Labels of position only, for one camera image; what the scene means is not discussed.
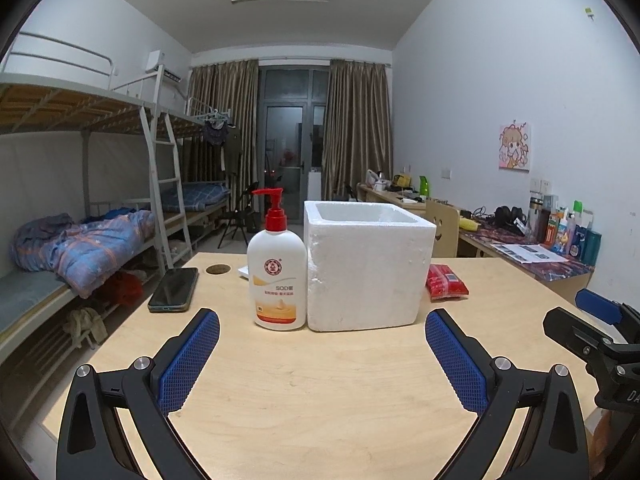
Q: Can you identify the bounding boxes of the beige cloth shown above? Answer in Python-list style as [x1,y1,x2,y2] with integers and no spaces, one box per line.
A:
[64,307,108,348]

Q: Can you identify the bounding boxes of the glass balcony door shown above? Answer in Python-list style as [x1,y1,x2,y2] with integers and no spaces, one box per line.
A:
[257,66,331,201]

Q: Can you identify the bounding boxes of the wooden chair with smiley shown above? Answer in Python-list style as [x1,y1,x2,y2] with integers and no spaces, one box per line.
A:
[425,199,461,258]

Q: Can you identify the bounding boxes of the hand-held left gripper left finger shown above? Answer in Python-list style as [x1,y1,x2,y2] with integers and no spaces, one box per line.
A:
[56,308,221,480]

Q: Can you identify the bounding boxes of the person's right hand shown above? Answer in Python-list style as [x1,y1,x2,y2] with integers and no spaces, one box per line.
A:
[594,411,617,480]

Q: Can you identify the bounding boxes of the cluster of toiletry bottles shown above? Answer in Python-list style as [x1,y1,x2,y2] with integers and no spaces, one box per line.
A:
[529,192,603,264]

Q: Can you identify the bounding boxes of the long wooden desk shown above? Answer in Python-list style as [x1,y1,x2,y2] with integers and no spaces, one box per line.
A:
[356,182,596,306]

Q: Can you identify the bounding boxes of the black smartphone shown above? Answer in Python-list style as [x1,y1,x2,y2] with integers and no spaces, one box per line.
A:
[147,267,200,313]

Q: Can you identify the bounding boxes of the blue orange quilt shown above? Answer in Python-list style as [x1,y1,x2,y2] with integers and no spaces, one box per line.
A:
[11,210,157,297]

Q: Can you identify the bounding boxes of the brown curtain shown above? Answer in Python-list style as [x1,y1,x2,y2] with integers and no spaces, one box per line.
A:
[186,60,261,211]
[322,59,393,201]

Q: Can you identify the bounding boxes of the white lotion bottle red pump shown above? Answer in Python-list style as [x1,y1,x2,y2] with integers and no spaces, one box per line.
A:
[247,187,307,331]

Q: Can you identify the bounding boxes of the printed paper sheets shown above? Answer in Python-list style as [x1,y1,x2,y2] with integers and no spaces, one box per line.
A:
[490,242,571,264]

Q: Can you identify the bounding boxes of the white foam box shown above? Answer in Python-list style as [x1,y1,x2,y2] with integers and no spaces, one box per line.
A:
[304,200,437,332]

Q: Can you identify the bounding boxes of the dark hanging clothes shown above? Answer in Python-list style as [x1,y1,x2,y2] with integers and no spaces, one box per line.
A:
[201,120,241,176]

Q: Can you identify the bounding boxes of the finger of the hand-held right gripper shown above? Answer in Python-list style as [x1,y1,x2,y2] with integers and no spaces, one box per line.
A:
[575,288,640,342]
[543,306,640,363]

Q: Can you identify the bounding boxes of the red snack packet white label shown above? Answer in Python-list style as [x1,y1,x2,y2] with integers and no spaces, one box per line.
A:
[425,265,470,302]

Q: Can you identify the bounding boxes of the black headphones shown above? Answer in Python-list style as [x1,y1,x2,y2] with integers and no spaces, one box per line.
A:
[494,206,526,228]

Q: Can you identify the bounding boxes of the cartoon wall poster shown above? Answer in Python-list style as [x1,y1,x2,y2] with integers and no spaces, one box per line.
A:
[497,120,532,172]

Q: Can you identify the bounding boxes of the white bed ladder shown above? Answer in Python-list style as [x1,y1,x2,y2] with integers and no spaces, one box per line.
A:
[140,105,193,268]

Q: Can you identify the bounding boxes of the red cloth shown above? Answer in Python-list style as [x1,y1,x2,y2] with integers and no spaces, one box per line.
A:
[97,270,146,306]

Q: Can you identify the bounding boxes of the blue plaid mattress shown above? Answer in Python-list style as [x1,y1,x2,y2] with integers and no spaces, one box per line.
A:
[162,182,232,212]

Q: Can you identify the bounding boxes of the white air conditioner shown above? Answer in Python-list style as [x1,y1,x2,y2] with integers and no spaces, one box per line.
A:
[145,50,182,83]

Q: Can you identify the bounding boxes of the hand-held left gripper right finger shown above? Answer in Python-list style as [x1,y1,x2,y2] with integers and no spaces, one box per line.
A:
[425,308,593,480]

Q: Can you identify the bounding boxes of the white metal bunk bed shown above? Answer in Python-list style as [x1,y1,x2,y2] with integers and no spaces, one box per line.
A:
[0,32,242,346]

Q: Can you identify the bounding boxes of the patterned desk mat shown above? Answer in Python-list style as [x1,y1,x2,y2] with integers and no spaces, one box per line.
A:
[457,220,596,281]

